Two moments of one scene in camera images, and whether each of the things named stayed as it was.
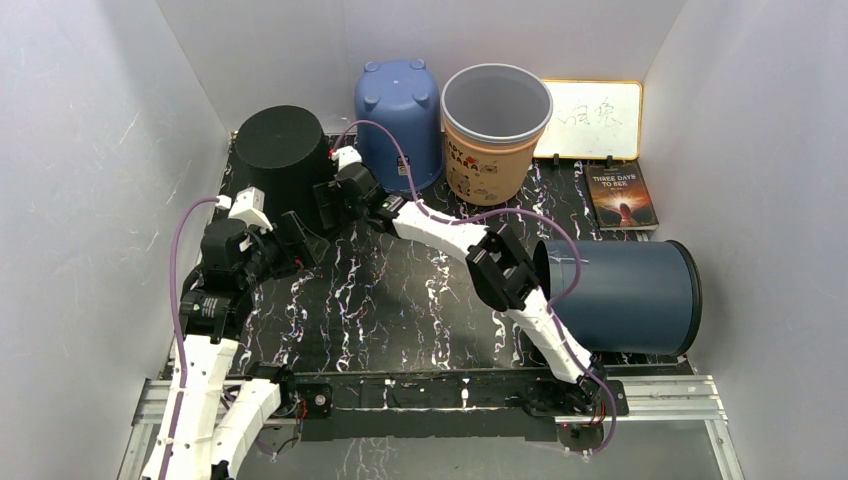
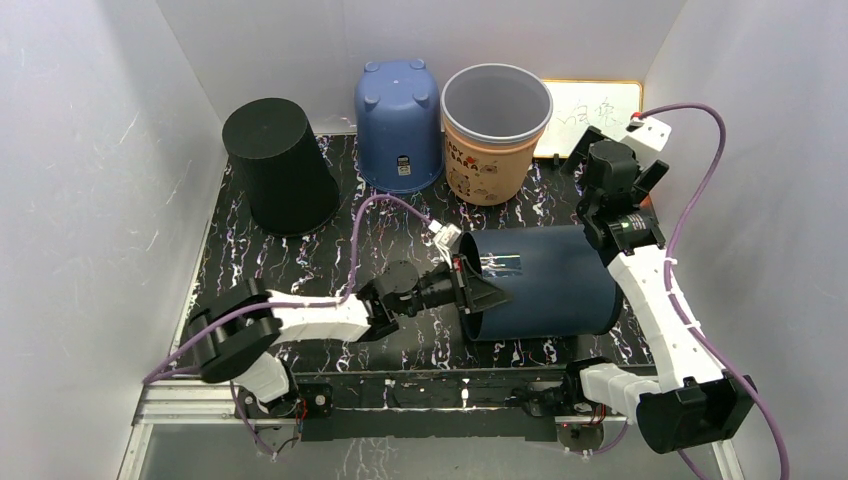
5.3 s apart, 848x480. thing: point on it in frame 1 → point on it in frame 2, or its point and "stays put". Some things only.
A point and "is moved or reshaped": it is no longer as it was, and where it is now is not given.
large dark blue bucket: (635, 297) is moved or reshaped
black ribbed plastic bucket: (286, 151) is moved or reshaped
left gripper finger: (317, 247) → (481, 295)
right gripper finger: (327, 203) → (591, 135)
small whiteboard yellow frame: (593, 120) stays put
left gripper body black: (269, 258) → (436, 291)
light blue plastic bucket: (404, 93) stays put
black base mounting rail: (447, 406) stays put
